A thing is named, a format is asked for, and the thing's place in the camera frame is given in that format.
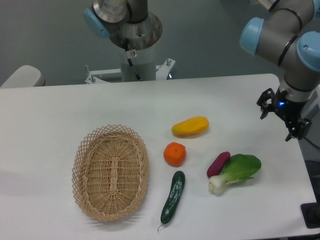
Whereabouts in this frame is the orange tangerine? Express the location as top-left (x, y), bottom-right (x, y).
top-left (163, 142), bottom-right (187, 167)

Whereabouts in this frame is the white pedestal base frame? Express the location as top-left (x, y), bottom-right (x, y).
top-left (84, 58), bottom-right (176, 84)

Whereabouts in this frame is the black pedestal cable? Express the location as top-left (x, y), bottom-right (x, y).
top-left (124, 37), bottom-right (142, 82)

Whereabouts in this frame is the black cable right side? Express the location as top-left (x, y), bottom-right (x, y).
top-left (303, 137), bottom-right (320, 148)

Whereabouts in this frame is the black device at table edge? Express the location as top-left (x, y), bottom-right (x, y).
top-left (300, 202), bottom-right (320, 229)

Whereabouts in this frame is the green cucumber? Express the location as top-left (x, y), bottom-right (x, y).
top-left (157, 170), bottom-right (186, 231)

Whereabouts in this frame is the green bok choy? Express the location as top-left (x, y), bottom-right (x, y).
top-left (208, 154), bottom-right (262, 194)

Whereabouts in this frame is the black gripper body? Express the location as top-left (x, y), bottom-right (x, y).
top-left (271, 89), bottom-right (306, 129)

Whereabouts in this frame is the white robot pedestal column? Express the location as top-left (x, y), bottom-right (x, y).
top-left (106, 11), bottom-right (163, 82)

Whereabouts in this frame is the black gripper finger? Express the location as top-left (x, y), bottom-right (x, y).
top-left (256, 88), bottom-right (275, 120)
top-left (285, 117), bottom-right (312, 142)

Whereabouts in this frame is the yellow mango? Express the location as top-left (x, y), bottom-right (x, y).
top-left (171, 116), bottom-right (210, 137)

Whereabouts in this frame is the white chair armrest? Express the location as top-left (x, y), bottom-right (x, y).
top-left (0, 65), bottom-right (46, 89)

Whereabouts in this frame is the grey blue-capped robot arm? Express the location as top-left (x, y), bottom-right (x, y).
top-left (83, 0), bottom-right (320, 140)

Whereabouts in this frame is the purple sweet potato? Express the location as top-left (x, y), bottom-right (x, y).
top-left (206, 151), bottom-right (231, 178)

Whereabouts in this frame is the woven wicker basket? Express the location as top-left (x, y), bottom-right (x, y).
top-left (71, 124), bottom-right (149, 222)

